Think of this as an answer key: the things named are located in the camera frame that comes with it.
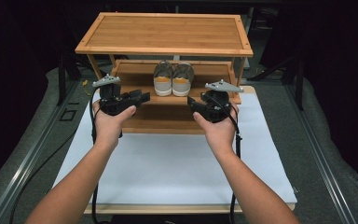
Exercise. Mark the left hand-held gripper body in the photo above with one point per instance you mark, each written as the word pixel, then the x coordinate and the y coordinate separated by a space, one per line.
pixel 112 102

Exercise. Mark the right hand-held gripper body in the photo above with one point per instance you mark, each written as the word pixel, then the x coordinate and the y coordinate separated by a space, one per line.
pixel 217 109

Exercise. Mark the beige slip-on shoe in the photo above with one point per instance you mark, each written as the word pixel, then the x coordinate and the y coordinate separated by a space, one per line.
pixel 163 82
pixel 181 84

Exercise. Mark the three-tier wooden shoe rack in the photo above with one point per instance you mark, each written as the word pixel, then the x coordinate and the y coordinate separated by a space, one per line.
pixel 167 34

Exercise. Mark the person's right hand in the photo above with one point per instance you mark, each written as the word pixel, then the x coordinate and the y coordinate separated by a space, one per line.
pixel 220 137

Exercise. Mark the person's left hand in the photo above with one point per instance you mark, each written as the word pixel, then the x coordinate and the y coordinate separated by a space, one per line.
pixel 107 130

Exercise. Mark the small yellow object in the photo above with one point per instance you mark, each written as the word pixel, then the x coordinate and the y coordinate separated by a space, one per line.
pixel 85 83

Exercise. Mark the black stand leg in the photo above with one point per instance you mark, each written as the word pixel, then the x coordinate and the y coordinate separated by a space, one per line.
pixel 299 87
pixel 61 81

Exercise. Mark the white table sheet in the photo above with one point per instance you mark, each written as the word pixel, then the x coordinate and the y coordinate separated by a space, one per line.
pixel 167 171

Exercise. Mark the light wooden table board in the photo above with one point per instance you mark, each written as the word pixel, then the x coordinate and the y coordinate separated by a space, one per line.
pixel 167 209

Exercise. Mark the grey metal rail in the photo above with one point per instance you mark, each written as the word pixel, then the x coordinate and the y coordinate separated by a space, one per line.
pixel 320 155
pixel 28 161

